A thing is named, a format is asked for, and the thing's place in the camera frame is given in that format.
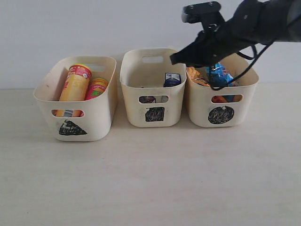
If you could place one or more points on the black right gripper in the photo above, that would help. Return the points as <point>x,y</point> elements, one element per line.
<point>212,46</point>

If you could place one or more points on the orange black noodle packet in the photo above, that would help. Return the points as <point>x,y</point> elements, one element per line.
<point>198,79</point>

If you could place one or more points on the blue white milk carton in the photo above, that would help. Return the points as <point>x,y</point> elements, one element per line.
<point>172,79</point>

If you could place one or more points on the blue noodle packet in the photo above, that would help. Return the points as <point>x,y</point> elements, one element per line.
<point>219,76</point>

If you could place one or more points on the purple drink carton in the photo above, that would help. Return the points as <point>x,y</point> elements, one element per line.
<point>147,99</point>

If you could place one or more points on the pink Lays chips can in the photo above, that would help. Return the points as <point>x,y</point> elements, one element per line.
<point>96,88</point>

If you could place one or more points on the yellow Lays chips can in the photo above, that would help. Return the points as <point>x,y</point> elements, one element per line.
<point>76,83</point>

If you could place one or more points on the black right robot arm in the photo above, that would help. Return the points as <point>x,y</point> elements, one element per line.
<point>253,22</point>

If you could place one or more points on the cream bin square mark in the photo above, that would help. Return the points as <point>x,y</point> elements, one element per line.
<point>142,73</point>

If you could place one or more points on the cream bin circle mark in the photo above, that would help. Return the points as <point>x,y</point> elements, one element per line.
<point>204,113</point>

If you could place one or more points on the cream bin triangle mark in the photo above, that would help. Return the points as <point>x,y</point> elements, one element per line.
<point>98,112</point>

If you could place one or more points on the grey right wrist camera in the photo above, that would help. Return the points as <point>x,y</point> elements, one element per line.
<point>207,13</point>

